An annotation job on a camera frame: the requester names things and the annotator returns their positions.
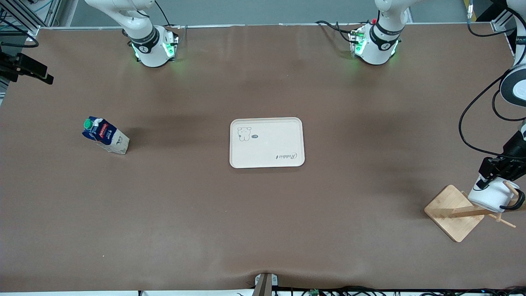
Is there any aluminium frame profile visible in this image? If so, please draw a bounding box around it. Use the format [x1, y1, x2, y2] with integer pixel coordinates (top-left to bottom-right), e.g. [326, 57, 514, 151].
[491, 7, 517, 32]

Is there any wooden cup stand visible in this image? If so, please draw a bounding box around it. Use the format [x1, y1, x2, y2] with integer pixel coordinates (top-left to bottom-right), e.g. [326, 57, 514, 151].
[424, 181, 526, 243]

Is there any black base cable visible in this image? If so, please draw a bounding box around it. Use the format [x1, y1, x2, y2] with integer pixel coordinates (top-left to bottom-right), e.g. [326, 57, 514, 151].
[316, 20, 356, 44]

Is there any blue white milk carton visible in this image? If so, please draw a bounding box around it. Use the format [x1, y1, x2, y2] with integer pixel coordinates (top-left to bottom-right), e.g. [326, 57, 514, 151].
[82, 116, 130, 155]

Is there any cream tray with bear print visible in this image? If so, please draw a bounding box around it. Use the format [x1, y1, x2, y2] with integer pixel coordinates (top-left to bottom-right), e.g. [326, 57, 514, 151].
[229, 117, 305, 169]

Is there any aluminium frame with cables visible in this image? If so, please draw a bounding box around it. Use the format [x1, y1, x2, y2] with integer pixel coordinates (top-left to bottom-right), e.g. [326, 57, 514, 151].
[0, 0, 62, 40]

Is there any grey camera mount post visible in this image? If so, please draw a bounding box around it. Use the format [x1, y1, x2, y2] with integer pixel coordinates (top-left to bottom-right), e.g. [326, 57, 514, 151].
[255, 273, 279, 296]

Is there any white smiley cup black handle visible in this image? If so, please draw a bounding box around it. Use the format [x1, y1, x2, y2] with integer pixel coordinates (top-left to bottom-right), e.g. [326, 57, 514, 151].
[468, 175, 526, 213]

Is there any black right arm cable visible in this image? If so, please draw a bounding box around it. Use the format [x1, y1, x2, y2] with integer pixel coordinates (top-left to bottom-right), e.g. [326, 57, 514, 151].
[154, 0, 181, 29]

